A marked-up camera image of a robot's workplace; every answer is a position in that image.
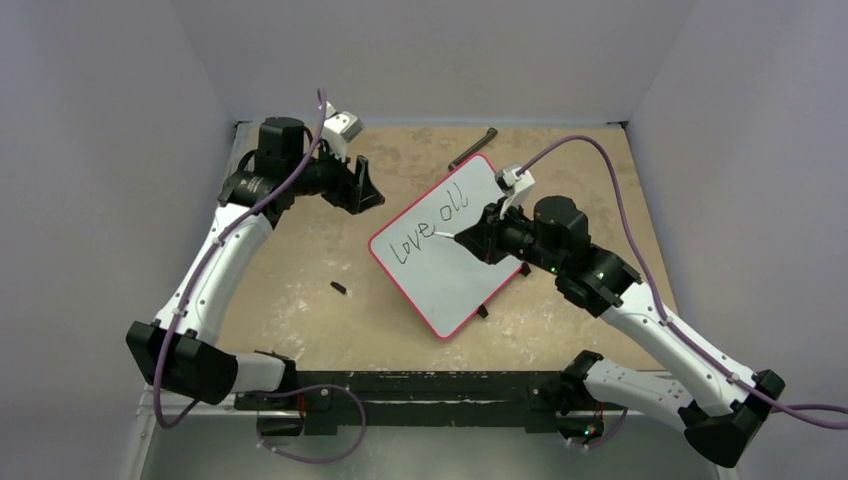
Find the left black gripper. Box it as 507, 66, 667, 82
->
288, 137, 383, 213

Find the red framed whiteboard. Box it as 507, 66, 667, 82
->
368, 154, 522, 339

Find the black marker cap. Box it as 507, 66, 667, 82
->
330, 281, 347, 295

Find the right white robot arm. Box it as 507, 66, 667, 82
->
454, 196, 785, 468

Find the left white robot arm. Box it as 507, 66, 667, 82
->
126, 111, 385, 409

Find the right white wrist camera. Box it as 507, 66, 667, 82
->
495, 165, 535, 219

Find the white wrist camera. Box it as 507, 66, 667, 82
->
321, 103, 364, 161
495, 165, 535, 219

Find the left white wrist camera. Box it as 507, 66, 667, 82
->
321, 103, 364, 161

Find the black whiteboard stand bracket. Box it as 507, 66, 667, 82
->
448, 127, 498, 172

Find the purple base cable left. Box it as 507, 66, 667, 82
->
256, 384, 368, 465

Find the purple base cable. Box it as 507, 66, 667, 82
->
256, 384, 368, 465
563, 407, 631, 452

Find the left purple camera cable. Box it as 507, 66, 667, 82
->
152, 87, 329, 430

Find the purple camera cable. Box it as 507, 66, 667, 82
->
516, 135, 848, 422
152, 87, 329, 430

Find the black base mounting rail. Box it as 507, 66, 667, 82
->
234, 371, 623, 437

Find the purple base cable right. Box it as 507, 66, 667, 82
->
563, 407, 631, 452

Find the aluminium frame rail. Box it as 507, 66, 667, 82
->
135, 387, 240, 419

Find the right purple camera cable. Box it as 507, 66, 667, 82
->
516, 135, 848, 422

